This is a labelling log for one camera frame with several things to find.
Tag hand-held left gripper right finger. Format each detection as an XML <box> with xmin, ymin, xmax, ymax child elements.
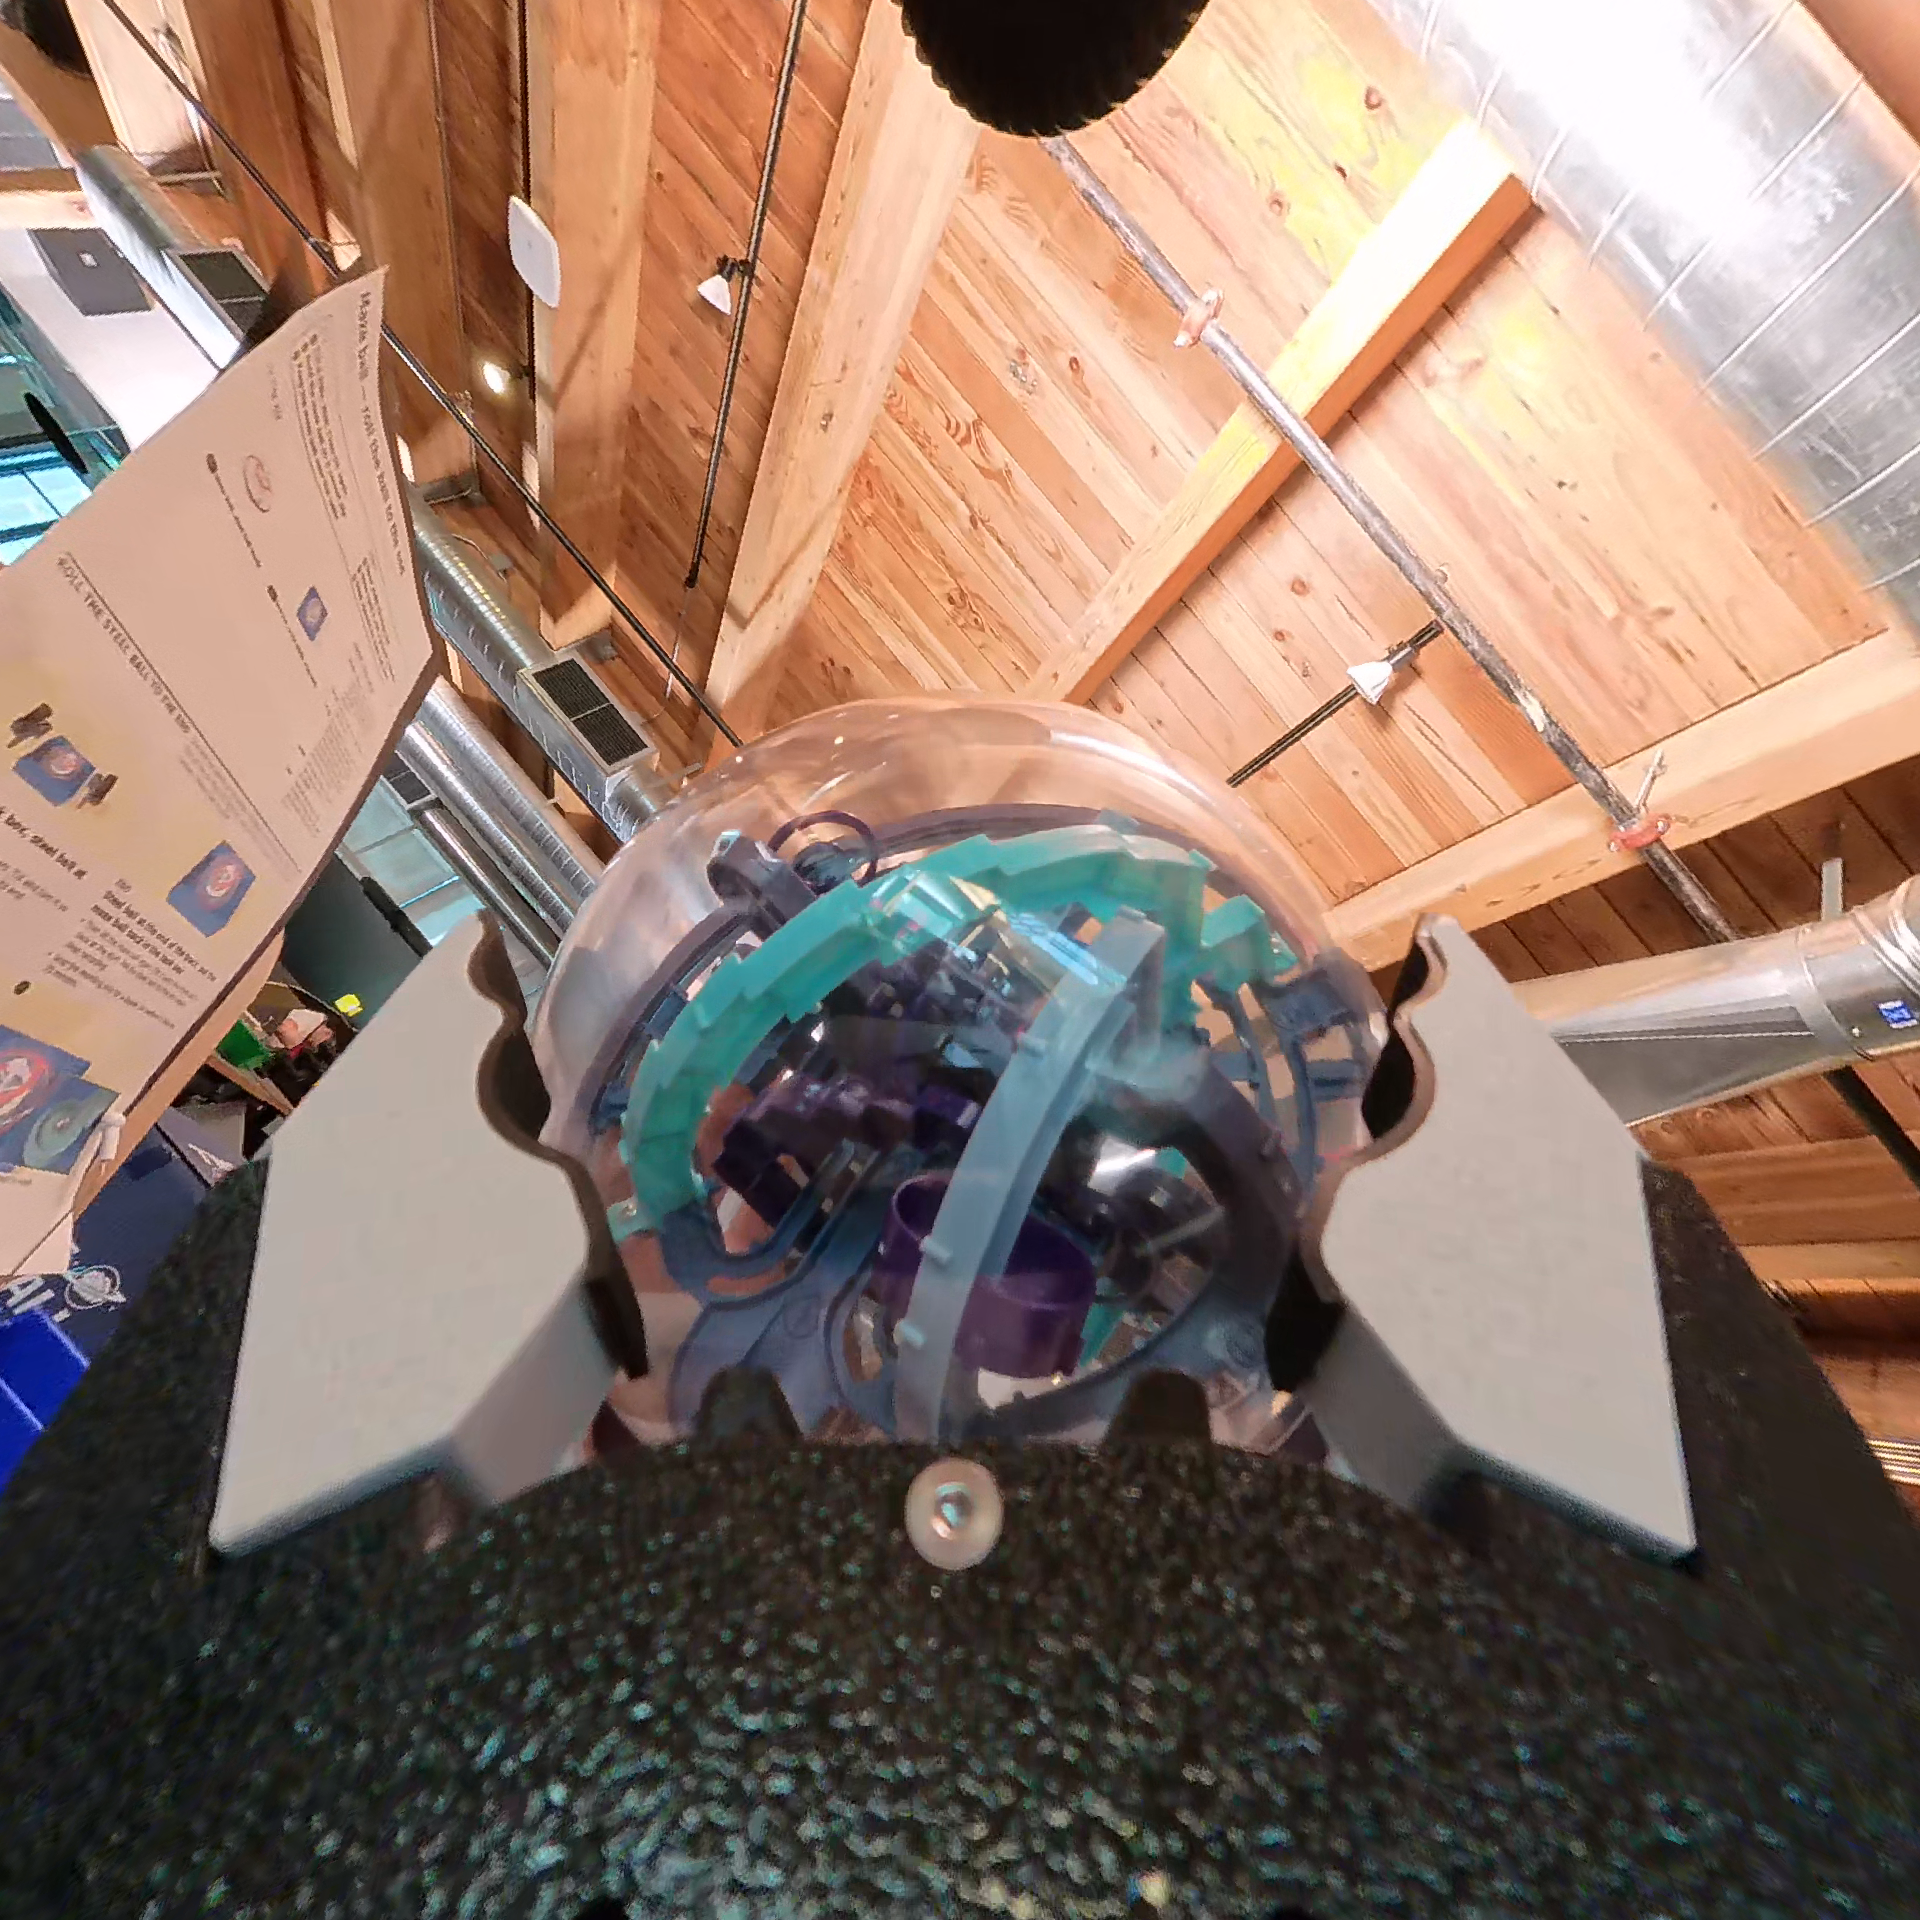
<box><xmin>1268</xmin><ymin>915</ymin><xmax>1703</xmax><ymax>1569</ymax></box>

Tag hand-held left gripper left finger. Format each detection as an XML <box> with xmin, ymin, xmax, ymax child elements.
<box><xmin>211</xmin><ymin>915</ymin><xmax>650</xmax><ymax>1555</ymax></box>

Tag clear maze ball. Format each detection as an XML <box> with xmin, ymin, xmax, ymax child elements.
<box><xmin>531</xmin><ymin>698</ymin><xmax>1389</xmax><ymax>1450</ymax></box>

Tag blue printed bin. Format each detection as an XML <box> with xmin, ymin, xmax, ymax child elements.
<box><xmin>0</xmin><ymin>1134</ymin><xmax>213</xmax><ymax>1495</ymax></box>

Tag printed instruction sheet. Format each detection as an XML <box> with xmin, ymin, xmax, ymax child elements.
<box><xmin>0</xmin><ymin>270</ymin><xmax>443</xmax><ymax>1278</ymax></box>

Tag silver ceiling pipe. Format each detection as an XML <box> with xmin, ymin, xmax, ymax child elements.
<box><xmin>1047</xmin><ymin>135</ymin><xmax>1748</xmax><ymax>950</ymax></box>

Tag thin ceiling rod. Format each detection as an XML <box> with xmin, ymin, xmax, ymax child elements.
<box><xmin>98</xmin><ymin>0</ymin><xmax>744</xmax><ymax>747</ymax></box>

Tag black round lamp on pole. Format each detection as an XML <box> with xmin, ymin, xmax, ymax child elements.
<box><xmin>893</xmin><ymin>0</ymin><xmax>1221</xmax><ymax>141</ymax></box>

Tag grey duct with blue label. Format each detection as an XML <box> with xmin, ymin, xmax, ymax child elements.
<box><xmin>1545</xmin><ymin>874</ymin><xmax>1920</xmax><ymax>1132</ymax></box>

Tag slim silver duct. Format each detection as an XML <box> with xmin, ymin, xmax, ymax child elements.
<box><xmin>392</xmin><ymin>682</ymin><xmax>605</xmax><ymax>969</ymax></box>

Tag black light track rail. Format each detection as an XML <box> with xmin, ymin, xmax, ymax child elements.
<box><xmin>1227</xmin><ymin>622</ymin><xmax>1445</xmax><ymax>790</ymax></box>
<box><xmin>682</xmin><ymin>0</ymin><xmax>812</xmax><ymax>591</ymax></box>

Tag silver duct with vent grille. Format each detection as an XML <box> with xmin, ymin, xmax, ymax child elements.
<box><xmin>404</xmin><ymin>487</ymin><xmax>680</xmax><ymax>843</ymax></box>

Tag large silver ventilation duct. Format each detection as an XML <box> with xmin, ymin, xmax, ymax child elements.
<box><xmin>1371</xmin><ymin>0</ymin><xmax>1920</xmax><ymax>634</ymax></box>

